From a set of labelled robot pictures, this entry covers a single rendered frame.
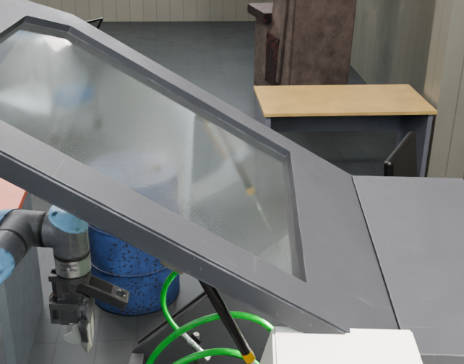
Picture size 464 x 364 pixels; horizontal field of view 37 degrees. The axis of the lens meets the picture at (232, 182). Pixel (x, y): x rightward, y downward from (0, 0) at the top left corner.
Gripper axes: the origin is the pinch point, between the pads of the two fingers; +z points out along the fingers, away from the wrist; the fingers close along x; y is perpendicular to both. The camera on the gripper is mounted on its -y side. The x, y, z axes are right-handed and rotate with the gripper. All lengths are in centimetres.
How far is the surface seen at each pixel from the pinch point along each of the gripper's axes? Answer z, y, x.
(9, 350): 99, 69, -119
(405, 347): -33, -59, 40
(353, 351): -33, -51, 41
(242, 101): 121, -29, -546
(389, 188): -28, -69, -27
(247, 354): -26, -35, 33
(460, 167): 103, -193, -348
